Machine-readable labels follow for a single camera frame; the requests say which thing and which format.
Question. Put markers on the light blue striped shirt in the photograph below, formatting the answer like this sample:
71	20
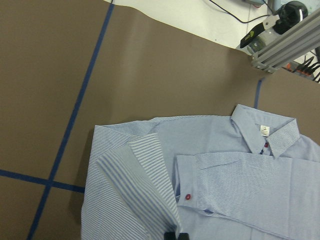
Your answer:
248	176

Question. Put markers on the grey aluminium frame post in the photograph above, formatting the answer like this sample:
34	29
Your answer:
297	41

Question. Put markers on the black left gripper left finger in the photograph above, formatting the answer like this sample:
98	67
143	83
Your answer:
170	235

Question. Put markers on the clear bottle black cap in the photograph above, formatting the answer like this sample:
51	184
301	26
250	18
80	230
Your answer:
275	25

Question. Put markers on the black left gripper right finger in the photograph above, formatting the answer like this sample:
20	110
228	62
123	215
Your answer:
182	234

